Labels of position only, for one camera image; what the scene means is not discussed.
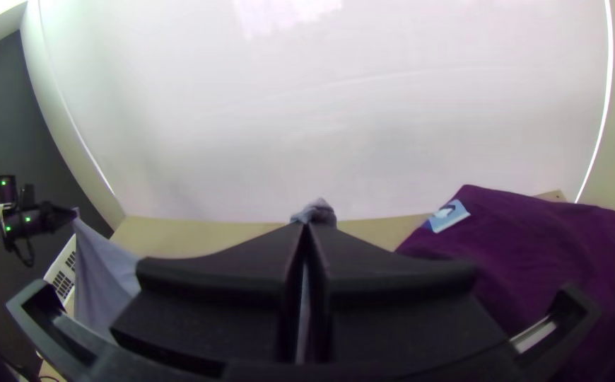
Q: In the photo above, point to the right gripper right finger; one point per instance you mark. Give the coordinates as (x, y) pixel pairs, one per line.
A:
(403, 313)

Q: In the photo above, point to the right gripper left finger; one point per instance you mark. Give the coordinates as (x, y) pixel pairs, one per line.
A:
(217, 313)

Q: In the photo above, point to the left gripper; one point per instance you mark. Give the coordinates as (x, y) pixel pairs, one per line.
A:
(55, 216)

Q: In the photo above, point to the blue t-shirt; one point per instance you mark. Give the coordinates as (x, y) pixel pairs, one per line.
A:
(103, 276)

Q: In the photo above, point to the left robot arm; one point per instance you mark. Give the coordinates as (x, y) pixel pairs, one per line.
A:
(18, 220)

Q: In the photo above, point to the white laundry basket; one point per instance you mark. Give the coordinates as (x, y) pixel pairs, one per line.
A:
(63, 270)

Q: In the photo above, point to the pile of folded clothes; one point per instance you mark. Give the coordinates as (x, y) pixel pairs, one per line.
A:
(525, 249)

